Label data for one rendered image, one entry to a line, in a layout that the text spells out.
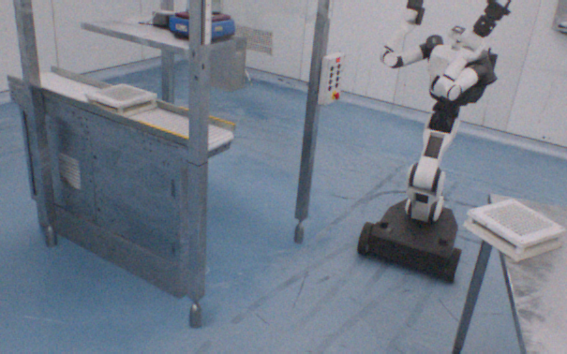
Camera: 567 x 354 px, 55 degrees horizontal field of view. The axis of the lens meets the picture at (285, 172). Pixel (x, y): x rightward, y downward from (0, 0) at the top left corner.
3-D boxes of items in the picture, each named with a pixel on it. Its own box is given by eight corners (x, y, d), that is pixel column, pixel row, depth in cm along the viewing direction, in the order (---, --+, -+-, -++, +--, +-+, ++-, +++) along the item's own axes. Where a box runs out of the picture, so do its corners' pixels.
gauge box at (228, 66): (245, 87, 247) (246, 43, 238) (230, 92, 238) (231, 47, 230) (207, 77, 257) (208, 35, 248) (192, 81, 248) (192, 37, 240)
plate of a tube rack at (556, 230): (567, 234, 191) (569, 228, 190) (521, 249, 179) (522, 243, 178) (511, 202, 209) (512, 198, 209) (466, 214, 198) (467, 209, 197)
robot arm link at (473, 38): (472, 21, 255) (457, 41, 261) (492, 33, 255) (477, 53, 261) (472, 17, 265) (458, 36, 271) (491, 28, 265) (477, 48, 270)
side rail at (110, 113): (197, 147, 233) (197, 140, 231) (194, 148, 231) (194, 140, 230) (9, 80, 293) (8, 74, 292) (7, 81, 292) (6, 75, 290)
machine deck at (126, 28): (246, 45, 238) (247, 36, 237) (188, 59, 209) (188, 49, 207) (145, 22, 267) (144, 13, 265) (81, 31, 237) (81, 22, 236)
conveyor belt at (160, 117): (232, 142, 255) (233, 132, 252) (197, 158, 235) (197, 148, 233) (49, 80, 316) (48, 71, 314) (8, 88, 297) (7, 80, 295)
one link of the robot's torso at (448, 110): (436, 120, 338) (441, 93, 330) (457, 125, 333) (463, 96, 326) (426, 133, 315) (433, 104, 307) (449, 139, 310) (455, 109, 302)
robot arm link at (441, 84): (449, 51, 266) (426, 85, 269) (466, 59, 259) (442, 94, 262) (457, 60, 274) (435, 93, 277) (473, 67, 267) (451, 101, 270)
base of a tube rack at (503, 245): (562, 246, 193) (564, 241, 192) (516, 261, 181) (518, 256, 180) (507, 213, 212) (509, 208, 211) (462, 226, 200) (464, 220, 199)
